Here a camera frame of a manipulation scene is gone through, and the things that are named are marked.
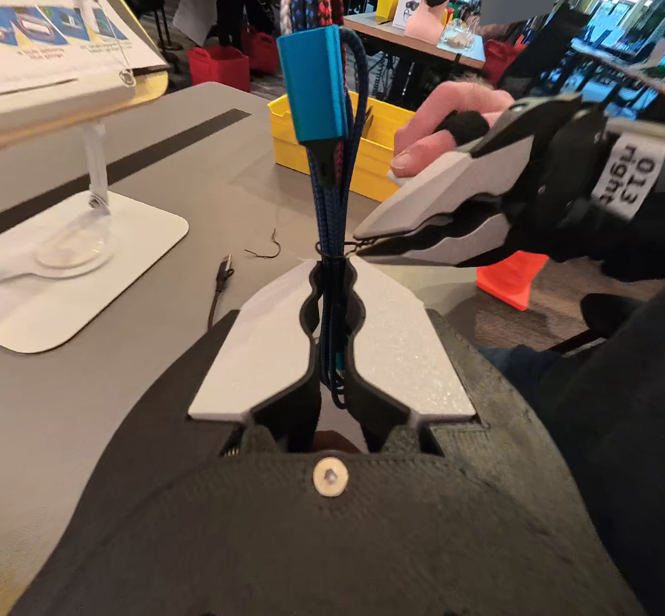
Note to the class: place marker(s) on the person's right hand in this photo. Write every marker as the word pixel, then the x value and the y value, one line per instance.
pixel 441 101

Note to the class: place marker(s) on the orange traffic cone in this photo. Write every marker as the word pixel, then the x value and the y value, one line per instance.
pixel 512 278

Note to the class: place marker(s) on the white product box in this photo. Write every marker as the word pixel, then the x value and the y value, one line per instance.
pixel 405 8

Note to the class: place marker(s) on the pink mannequin head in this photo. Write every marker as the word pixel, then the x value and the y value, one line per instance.
pixel 426 23

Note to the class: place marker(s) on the red bin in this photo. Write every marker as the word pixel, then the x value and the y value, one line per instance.
pixel 260 49
pixel 498 57
pixel 218 68

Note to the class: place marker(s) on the black twist tie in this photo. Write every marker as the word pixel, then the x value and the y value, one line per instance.
pixel 323 252
pixel 275 252

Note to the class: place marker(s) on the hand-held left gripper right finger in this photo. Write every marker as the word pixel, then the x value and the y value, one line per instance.
pixel 410 361

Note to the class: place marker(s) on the dark office chair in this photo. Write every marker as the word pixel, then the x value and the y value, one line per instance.
pixel 608 314

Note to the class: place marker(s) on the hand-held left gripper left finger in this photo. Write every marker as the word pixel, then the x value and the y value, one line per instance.
pixel 249 361

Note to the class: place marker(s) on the black office chair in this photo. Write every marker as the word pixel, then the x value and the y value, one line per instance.
pixel 550 49

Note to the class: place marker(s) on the yellow plastic bin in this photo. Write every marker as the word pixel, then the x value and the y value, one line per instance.
pixel 384 174

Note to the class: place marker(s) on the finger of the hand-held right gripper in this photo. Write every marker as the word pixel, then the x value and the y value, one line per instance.
pixel 452 179
pixel 467 247

